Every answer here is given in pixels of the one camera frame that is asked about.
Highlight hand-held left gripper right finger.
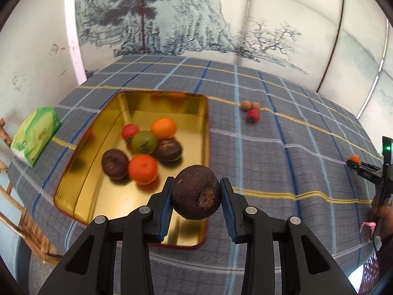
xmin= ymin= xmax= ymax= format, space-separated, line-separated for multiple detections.
xmin=219 ymin=177 xmax=358 ymax=295

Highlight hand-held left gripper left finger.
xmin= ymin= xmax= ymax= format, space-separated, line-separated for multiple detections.
xmin=37 ymin=176 xmax=175 ymax=295

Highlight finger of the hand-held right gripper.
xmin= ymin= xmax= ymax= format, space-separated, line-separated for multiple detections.
xmin=346 ymin=159 xmax=384 ymax=180

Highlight large dark brown fruit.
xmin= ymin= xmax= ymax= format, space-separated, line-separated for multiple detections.
xmin=172 ymin=165 xmax=222 ymax=221

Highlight orange tangerine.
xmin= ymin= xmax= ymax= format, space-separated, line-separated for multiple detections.
xmin=128 ymin=154 xmax=158 ymax=185

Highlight small dark brown fruit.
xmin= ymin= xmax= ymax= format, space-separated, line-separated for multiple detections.
xmin=155 ymin=139 xmax=182 ymax=162

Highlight red and gold tin box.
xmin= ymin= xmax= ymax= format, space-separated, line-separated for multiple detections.
xmin=54 ymin=90 xmax=211 ymax=249

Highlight large oval orange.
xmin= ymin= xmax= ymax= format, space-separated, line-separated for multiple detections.
xmin=150 ymin=117 xmax=178 ymax=139

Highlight person's right hand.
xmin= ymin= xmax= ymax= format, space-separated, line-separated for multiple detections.
xmin=370 ymin=195 xmax=393 ymax=240

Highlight dark purple fruit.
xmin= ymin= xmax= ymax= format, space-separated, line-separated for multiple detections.
xmin=101 ymin=149 xmax=129 ymax=179

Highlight grey plaid blanket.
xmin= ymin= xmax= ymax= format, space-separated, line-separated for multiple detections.
xmin=8 ymin=54 xmax=387 ymax=295

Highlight green fruit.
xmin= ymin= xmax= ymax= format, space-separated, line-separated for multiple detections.
xmin=131 ymin=131 xmax=158 ymax=155

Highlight small red fruit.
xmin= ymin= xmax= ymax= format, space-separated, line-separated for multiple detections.
xmin=121 ymin=124 xmax=140 ymax=140

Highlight red perforated plastic object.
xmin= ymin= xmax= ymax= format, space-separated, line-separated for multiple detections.
xmin=356 ymin=252 xmax=383 ymax=295

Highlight rattan chair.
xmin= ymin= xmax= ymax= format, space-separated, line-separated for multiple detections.
xmin=0 ymin=118 xmax=66 ymax=266

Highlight green tissue pack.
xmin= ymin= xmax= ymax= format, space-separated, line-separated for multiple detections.
xmin=10 ymin=106 xmax=63 ymax=168

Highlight landscape painted folding screen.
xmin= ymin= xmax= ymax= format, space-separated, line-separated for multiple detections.
xmin=66 ymin=0 xmax=393 ymax=120

